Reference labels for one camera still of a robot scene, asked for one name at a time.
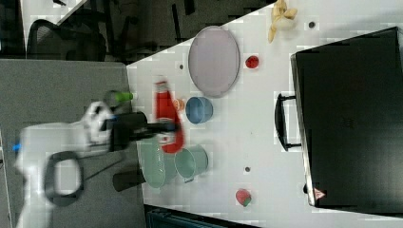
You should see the toy peeled banana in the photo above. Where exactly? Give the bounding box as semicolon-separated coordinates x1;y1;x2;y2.
268;0;297;43

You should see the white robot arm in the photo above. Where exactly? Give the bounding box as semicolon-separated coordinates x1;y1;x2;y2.
15;101;181;228

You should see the red toy strawberry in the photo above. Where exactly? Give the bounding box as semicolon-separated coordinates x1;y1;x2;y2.
245;55;259;68

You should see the blue bowl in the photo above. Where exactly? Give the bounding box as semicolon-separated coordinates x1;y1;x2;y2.
185;97;214;124

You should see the silver toaster oven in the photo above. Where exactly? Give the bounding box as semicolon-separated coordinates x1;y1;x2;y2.
290;27;403;218

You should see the black office chair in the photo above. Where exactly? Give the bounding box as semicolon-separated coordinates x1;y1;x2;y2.
26;0;153;62

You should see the toy orange slice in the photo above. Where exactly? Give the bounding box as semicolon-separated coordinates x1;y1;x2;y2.
173;99;184;111

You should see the red ketchup bottle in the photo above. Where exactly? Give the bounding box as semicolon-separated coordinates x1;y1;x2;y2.
155;81;184;154

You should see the grey round plate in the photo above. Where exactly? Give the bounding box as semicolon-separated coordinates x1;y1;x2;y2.
188;26;240;98

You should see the green cup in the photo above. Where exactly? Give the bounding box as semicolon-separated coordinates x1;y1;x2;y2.
174;144;208;183

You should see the pink toy strawberry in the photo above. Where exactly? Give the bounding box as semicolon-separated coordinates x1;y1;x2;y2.
236;189;252;207

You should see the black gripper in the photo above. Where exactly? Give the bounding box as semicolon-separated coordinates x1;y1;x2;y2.
101;112;181;152

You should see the green toy lime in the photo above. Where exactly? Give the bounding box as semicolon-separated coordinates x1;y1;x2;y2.
105;90;135;104

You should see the green strainer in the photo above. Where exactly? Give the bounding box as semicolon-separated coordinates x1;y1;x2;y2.
139;138;177;189

